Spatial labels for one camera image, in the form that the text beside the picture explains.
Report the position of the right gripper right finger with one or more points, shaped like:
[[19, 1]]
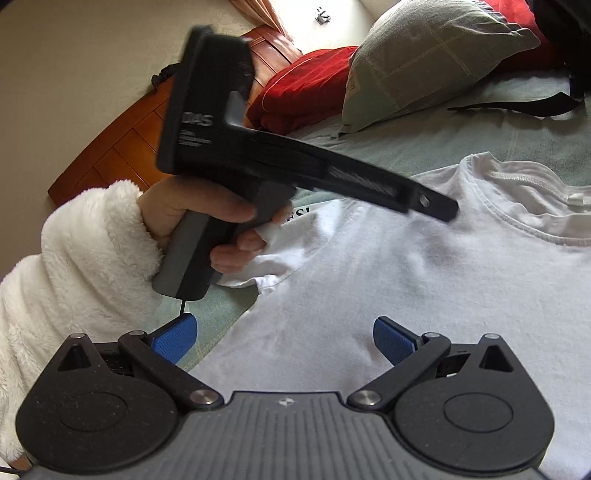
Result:
[[413, 358]]

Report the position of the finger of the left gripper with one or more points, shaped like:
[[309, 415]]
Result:
[[433, 204]]

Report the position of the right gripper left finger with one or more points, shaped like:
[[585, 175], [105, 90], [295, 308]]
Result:
[[156, 354]]

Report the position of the white printed long-sleeve shirt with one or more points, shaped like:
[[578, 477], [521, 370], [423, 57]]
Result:
[[515, 261]]

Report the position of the left hand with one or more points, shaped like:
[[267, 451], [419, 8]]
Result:
[[176, 212]]

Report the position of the wooden headboard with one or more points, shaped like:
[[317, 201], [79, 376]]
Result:
[[126, 149]]

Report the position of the dark object on headboard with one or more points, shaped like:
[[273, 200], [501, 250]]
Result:
[[163, 75]]

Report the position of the white fleece left sleeve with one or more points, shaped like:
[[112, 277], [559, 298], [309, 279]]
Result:
[[92, 275]]

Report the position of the red quilt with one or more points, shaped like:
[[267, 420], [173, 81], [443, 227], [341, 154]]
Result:
[[306, 92]]

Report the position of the green plaid bed blanket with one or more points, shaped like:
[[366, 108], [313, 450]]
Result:
[[428, 140]]

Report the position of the left orange curtain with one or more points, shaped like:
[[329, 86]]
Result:
[[261, 12]]

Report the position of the grey green pillow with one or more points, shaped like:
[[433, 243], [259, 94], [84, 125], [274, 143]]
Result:
[[420, 54]]

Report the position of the black backpack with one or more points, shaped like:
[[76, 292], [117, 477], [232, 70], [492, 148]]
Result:
[[563, 29]]

